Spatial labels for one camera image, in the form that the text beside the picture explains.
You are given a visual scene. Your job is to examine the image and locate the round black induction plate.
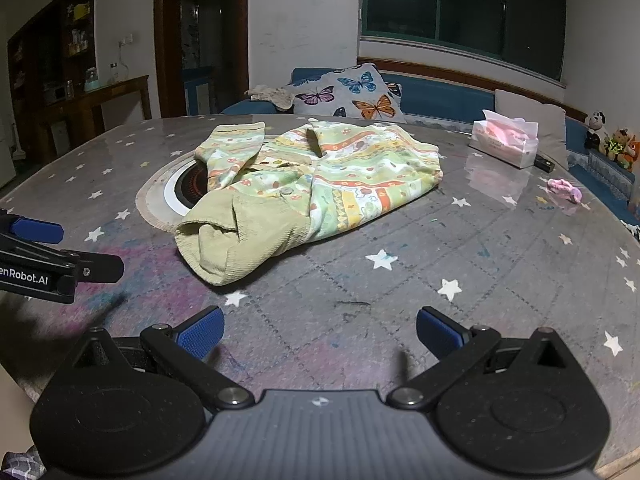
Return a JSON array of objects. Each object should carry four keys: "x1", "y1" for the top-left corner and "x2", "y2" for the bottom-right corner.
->
[{"x1": 135, "y1": 151, "x2": 221, "y2": 234}]

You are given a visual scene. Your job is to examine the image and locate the round black induction cooker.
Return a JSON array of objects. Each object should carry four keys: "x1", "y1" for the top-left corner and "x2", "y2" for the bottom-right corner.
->
[{"x1": 164, "y1": 159, "x2": 217, "y2": 212}]

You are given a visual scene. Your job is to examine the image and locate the clear plastic storage box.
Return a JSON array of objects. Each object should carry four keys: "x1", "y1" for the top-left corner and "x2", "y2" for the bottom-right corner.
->
[{"x1": 587, "y1": 148, "x2": 637, "y2": 197}]

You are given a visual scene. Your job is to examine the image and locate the pink tissue pack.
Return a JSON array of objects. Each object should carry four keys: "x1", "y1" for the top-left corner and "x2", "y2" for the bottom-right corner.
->
[{"x1": 468, "y1": 108, "x2": 541, "y2": 169}]

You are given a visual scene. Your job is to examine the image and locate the butterfly print pillow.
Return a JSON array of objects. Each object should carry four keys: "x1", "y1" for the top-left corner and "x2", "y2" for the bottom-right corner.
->
[{"x1": 282, "y1": 62, "x2": 407, "y2": 123}]

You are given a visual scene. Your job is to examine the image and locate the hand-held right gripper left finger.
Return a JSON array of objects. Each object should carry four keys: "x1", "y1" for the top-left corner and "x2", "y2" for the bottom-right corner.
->
[{"x1": 65, "y1": 306, "x2": 256, "y2": 411}]

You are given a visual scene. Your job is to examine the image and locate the black and white plush toy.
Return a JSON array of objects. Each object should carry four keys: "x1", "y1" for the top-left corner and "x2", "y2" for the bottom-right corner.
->
[{"x1": 584, "y1": 111, "x2": 609, "y2": 150}]

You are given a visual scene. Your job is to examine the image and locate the brown plush toy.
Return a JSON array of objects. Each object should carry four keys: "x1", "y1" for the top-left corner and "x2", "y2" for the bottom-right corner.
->
[{"x1": 604, "y1": 127, "x2": 635, "y2": 171}]

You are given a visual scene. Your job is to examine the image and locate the green patterned pajama garment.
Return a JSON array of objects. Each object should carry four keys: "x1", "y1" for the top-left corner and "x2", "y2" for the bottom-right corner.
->
[{"x1": 174, "y1": 117, "x2": 445, "y2": 287}]

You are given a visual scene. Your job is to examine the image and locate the wooden side table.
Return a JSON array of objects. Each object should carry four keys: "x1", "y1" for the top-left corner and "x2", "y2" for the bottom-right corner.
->
[{"x1": 31, "y1": 74, "x2": 153, "y2": 162}]

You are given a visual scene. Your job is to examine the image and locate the grey star tablecloth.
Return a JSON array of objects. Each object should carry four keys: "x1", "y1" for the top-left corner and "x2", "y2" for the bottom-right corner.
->
[{"x1": 0, "y1": 112, "x2": 640, "y2": 480}]

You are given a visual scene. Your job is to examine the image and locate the window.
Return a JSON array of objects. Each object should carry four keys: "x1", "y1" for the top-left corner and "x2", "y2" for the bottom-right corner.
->
[{"x1": 358, "y1": 0, "x2": 569, "y2": 82}]

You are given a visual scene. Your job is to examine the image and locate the blue sofa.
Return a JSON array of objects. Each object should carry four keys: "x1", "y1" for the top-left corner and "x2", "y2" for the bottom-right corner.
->
[{"x1": 220, "y1": 66, "x2": 640, "y2": 233}]

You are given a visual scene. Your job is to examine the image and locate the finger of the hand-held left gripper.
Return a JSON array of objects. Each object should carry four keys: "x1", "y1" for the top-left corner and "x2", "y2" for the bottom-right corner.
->
[
  {"x1": 0, "y1": 209, "x2": 65, "y2": 247},
  {"x1": 47, "y1": 251, "x2": 125, "y2": 285}
]

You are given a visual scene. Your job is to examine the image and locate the grey cushion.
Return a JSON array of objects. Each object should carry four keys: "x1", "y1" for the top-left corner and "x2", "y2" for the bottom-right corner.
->
[{"x1": 494, "y1": 88, "x2": 571, "y2": 171}]

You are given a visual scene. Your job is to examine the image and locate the pink cloth item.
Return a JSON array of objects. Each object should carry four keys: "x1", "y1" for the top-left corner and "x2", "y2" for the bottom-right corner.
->
[{"x1": 547, "y1": 177, "x2": 584, "y2": 205}]

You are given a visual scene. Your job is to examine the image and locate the dark wooden shelf cabinet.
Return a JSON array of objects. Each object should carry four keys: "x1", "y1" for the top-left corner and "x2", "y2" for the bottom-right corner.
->
[{"x1": 7, "y1": 0, "x2": 99, "y2": 111}]

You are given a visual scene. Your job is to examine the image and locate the wooden door frame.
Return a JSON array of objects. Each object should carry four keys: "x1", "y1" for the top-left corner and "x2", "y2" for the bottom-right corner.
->
[{"x1": 153, "y1": 0, "x2": 251, "y2": 119}]

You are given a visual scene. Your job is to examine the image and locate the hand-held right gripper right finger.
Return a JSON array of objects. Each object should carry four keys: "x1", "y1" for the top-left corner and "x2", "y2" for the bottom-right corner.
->
[{"x1": 387, "y1": 306, "x2": 573, "y2": 411}]

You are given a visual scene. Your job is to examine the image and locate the beige cloth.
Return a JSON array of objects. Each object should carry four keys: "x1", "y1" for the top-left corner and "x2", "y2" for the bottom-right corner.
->
[{"x1": 243, "y1": 83, "x2": 297, "y2": 112}]

